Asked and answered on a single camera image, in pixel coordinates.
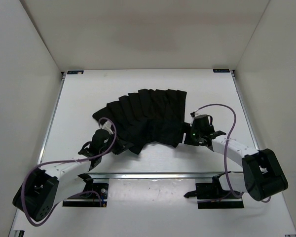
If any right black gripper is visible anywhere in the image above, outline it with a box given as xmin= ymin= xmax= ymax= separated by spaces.
xmin=173 ymin=122 xmax=203 ymax=147

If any black pleated skirt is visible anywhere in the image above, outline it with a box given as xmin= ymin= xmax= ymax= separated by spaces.
xmin=92 ymin=89 xmax=187 ymax=155

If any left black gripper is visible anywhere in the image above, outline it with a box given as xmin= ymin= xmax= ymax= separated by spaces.
xmin=101 ymin=130 xmax=134 ymax=154

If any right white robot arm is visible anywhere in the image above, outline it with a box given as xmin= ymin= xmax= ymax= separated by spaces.
xmin=184 ymin=112 xmax=288 ymax=201

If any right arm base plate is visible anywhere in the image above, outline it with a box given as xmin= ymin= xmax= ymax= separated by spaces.
xmin=184 ymin=179 xmax=244 ymax=209

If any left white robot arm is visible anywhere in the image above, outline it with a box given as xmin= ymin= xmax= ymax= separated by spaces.
xmin=12 ymin=129 xmax=134 ymax=227

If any aluminium front rail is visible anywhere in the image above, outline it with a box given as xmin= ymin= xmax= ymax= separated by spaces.
xmin=36 ymin=172 xmax=269 ymax=180

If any left corner label sticker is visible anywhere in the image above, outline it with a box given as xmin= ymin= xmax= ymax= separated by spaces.
xmin=67 ymin=70 xmax=84 ymax=75

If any right corner label sticker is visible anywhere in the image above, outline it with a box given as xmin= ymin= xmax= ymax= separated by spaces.
xmin=213 ymin=69 xmax=230 ymax=73

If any corner label sticker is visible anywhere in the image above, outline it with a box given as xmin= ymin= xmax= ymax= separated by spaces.
xmin=67 ymin=70 xmax=84 ymax=75
xmin=213 ymin=69 xmax=230 ymax=73

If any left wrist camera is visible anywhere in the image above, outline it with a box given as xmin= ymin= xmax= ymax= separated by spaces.
xmin=100 ymin=121 xmax=113 ymax=134

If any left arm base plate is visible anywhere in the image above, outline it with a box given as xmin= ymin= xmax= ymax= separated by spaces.
xmin=62 ymin=179 xmax=109 ymax=208

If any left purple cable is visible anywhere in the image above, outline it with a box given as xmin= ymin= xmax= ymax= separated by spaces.
xmin=19 ymin=117 xmax=118 ymax=227

